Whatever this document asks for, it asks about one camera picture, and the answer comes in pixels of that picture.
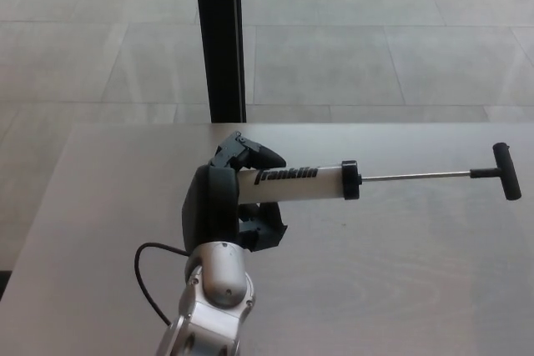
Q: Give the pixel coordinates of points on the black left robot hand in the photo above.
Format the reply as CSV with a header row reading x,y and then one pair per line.
x,y
210,206

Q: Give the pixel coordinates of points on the white Franklin air pump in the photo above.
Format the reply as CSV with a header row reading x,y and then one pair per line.
x,y
292,187

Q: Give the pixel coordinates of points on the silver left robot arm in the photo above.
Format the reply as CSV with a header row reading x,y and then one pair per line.
x,y
217,277

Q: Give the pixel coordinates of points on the black floor object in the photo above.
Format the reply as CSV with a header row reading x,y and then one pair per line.
x,y
3,285

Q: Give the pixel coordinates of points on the black vertical frame post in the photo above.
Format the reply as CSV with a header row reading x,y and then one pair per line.
x,y
219,39

